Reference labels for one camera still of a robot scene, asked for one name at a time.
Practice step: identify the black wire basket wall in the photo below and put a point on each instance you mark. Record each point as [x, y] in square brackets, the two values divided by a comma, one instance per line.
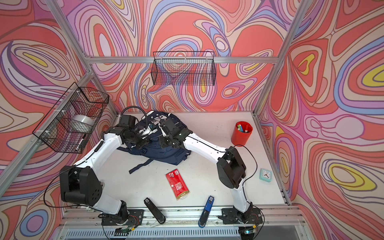
[184, 68]
[69, 124]

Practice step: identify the red ribbed metal pen cup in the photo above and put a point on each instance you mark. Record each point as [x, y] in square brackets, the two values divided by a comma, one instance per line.
[241, 133]

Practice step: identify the navy blue student backpack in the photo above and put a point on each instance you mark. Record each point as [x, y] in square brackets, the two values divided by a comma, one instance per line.
[153, 151]

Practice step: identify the black wire basket left wall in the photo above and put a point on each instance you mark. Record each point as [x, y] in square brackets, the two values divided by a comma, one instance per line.
[69, 124]

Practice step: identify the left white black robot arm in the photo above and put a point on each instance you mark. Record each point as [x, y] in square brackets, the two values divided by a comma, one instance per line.
[79, 184]

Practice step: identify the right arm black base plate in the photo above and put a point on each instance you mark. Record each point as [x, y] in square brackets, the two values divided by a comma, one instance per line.
[234, 216]

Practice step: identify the black wire basket back wall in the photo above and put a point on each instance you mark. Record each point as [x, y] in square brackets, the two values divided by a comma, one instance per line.
[184, 68]

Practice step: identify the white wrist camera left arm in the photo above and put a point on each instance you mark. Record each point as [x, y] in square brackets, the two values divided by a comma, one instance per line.
[147, 131]

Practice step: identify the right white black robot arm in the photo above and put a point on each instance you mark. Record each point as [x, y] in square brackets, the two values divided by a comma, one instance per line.
[231, 167]

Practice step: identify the blue stapler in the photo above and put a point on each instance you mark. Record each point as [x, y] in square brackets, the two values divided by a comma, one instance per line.
[206, 212]

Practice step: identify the mint green small clock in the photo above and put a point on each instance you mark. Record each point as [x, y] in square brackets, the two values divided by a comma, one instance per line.
[266, 175]

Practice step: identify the red snack packet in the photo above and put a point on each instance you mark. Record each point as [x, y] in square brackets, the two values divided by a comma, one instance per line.
[177, 184]

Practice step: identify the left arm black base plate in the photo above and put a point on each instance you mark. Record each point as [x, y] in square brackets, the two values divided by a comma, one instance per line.
[132, 218]

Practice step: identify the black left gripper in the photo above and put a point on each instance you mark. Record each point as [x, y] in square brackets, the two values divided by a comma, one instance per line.
[140, 145]

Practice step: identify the white tape roll in basket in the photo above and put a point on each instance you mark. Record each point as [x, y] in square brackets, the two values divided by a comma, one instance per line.
[82, 124]

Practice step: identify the black stapler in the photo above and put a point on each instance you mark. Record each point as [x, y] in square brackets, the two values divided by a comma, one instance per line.
[155, 211]

